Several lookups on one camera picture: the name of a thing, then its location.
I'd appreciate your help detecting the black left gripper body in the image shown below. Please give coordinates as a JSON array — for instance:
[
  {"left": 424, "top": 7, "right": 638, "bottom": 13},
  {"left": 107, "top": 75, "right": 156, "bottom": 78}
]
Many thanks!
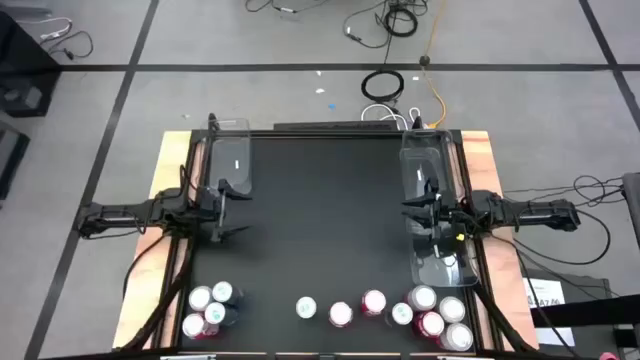
[{"left": 195, "top": 182, "right": 226, "bottom": 244}]

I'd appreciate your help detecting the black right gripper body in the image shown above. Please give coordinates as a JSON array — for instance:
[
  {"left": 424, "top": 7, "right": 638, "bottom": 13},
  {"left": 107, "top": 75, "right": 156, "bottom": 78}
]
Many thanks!
[{"left": 432, "top": 179, "right": 475, "bottom": 245}]

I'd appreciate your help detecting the clear plastic bin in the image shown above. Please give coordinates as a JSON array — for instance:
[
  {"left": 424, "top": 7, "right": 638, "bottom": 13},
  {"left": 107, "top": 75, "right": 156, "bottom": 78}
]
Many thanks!
[
  {"left": 398, "top": 128, "right": 457, "bottom": 209},
  {"left": 202, "top": 117, "right": 252, "bottom": 197},
  {"left": 407, "top": 199, "right": 482, "bottom": 289}
]

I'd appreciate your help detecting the blue silver Red Bull can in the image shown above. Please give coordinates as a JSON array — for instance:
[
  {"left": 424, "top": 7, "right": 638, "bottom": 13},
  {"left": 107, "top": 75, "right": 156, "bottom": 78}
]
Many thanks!
[
  {"left": 384, "top": 301, "right": 415, "bottom": 327},
  {"left": 210, "top": 280, "right": 246, "bottom": 307},
  {"left": 294, "top": 295, "right": 319, "bottom": 320},
  {"left": 203, "top": 301, "right": 240, "bottom": 327}
]

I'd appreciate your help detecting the white pink Spindrift can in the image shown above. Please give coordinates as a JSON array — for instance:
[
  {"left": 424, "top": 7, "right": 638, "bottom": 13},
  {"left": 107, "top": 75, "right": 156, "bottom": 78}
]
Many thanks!
[
  {"left": 187, "top": 285, "right": 214, "bottom": 313},
  {"left": 405, "top": 284, "right": 438, "bottom": 312},
  {"left": 437, "top": 322, "right": 475, "bottom": 353},
  {"left": 438, "top": 295, "right": 467, "bottom": 324}
]

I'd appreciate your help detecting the red Coca-Cola can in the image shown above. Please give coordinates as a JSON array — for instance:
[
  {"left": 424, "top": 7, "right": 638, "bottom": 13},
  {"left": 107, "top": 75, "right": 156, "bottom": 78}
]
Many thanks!
[
  {"left": 412, "top": 310, "right": 446, "bottom": 339},
  {"left": 328, "top": 300, "right": 355, "bottom": 329},
  {"left": 360, "top": 288, "right": 388, "bottom": 317},
  {"left": 181, "top": 312, "right": 221, "bottom": 341}
]

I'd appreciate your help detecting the wooden base board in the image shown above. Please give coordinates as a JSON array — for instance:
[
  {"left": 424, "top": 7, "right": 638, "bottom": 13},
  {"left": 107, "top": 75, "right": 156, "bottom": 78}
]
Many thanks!
[{"left": 111, "top": 130, "right": 540, "bottom": 351}]

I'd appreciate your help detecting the black device bar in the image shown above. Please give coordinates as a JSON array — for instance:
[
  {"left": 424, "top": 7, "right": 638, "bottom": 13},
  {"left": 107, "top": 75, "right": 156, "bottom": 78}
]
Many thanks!
[{"left": 273, "top": 120, "right": 401, "bottom": 133}]

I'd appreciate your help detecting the white printed paper sheet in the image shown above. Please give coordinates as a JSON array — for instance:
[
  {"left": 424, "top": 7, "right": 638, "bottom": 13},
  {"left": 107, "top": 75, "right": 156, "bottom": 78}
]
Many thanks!
[{"left": 522, "top": 277, "right": 567, "bottom": 309}]

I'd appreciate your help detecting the dark equipment case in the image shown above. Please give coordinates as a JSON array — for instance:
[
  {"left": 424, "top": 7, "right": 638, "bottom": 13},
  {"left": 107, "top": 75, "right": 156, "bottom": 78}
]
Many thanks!
[{"left": 522, "top": 269, "right": 622, "bottom": 360}]

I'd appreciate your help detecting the black beam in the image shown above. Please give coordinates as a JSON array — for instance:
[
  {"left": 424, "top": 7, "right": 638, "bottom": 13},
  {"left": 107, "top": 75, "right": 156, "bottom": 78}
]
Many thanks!
[{"left": 529, "top": 293, "right": 640, "bottom": 329}]

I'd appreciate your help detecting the black floor equipment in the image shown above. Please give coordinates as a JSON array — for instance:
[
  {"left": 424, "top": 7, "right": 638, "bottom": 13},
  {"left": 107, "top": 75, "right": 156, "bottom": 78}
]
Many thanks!
[{"left": 0, "top": 122, "right": 31, "bottom": 200}]

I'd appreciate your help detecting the black cabinet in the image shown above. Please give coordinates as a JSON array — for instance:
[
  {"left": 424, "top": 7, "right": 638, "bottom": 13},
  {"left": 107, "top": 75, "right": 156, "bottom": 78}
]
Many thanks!
[{"left": 0, "top": 9, "right": 62, "bottom": 119}]

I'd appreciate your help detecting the white floor cable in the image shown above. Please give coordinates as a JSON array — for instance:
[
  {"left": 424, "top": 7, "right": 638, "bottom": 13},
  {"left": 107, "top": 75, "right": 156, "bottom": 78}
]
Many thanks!
[
  {"left": 17, "top": 16, "right": 74, "bottom": 42},
  {"left": 360, "top": 102, "right": 423, "bottom": 130}
]

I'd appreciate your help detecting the orange floor cable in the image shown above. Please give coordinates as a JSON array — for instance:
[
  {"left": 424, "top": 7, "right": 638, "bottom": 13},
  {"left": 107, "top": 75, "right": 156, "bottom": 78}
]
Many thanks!
[{"left": 421, "top": 0, "right": 447, "bottom": 129}]

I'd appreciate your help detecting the thin black cable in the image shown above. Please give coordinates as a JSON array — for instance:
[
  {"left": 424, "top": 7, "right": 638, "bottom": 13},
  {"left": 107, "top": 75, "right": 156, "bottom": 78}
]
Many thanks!
[
  {"left": 41, "top": 30, "right": 95, "bottom": 62},
  {"left": 122, "top": 232, "right": 169, "bottom": 302}
]

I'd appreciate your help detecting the black braided cable sleeve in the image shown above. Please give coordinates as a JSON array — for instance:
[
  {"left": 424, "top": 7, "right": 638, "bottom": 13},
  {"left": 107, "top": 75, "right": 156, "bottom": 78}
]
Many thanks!
[
  {"left": 467, "top": 279, "right": 539, "bottom": 354},
  {"left": 118, "top": 234, "right": 196, "bottom": 352}
]

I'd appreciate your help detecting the black coiled floor cable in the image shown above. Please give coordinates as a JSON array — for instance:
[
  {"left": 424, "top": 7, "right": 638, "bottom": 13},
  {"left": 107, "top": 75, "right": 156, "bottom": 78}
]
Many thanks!
[
  {"left": 381, "top": 4, "right": 419, "bottom": 39},
  {"left": 360, "top": 68, "right": 406, "bottom": 104}
]

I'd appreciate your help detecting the black cable with grey connector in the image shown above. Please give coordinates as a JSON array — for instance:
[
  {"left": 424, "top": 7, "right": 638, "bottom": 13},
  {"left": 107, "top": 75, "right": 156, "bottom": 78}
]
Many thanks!
[{"left": 244, "top": 0, "right": 332, "bottom": 15}]

